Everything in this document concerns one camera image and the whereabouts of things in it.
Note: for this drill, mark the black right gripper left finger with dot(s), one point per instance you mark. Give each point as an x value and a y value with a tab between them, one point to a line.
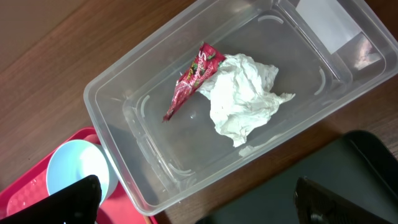
77	203

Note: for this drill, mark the clear plastic waste bin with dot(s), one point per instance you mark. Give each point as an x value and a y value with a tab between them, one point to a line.
328	53

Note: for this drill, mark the red snack wrapper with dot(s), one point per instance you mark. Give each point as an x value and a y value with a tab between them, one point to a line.
203	67

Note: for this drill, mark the small light blue bowl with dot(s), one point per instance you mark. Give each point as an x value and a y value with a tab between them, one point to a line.
77	159

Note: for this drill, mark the black plastic tray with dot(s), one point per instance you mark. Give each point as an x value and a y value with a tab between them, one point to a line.
357	166

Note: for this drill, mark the white paper napkin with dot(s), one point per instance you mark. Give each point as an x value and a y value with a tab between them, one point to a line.
241	98

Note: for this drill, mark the red plastic serving tray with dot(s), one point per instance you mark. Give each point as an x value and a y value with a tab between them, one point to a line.
31	188

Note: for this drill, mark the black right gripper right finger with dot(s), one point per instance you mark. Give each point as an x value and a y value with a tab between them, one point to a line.
350	203

